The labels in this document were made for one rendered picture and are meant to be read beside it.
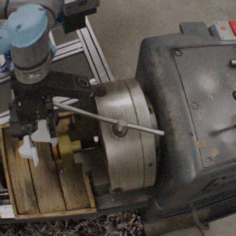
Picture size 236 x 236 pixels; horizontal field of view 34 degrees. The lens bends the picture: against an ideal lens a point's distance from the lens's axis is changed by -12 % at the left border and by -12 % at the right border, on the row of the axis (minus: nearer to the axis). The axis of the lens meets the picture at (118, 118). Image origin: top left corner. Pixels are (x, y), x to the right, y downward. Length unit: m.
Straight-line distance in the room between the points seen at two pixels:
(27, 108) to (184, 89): 0.47
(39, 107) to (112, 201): 0.66
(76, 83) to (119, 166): 0.33
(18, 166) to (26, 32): 0.83
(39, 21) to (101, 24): 2.07
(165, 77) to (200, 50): 0.15
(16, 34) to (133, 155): 0.54
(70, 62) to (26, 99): 1.53
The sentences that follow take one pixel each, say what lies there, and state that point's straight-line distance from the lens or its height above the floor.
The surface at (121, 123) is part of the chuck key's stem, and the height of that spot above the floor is 1.32.
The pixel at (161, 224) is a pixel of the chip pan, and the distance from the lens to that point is 1.73.
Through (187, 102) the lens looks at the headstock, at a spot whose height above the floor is 1.25.
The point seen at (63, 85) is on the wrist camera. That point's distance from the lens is 0.80.
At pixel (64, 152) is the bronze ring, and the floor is 1.11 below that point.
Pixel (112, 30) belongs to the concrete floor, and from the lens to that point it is 2.69.
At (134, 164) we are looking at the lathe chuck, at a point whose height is 1.19.
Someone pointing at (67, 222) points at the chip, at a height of 0.54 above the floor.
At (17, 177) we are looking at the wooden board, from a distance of 1.42.
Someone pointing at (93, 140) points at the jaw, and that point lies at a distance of 1.25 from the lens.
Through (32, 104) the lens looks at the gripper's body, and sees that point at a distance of 0.81.
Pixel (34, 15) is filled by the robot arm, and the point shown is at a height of 1.71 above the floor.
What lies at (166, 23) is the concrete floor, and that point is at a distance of 2.78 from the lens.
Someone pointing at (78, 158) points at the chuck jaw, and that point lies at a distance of 1.19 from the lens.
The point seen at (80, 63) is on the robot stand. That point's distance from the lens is 2.32.
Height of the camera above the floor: 2.24
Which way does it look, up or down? 68 degrees down
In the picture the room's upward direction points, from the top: 7 degrees clockwise
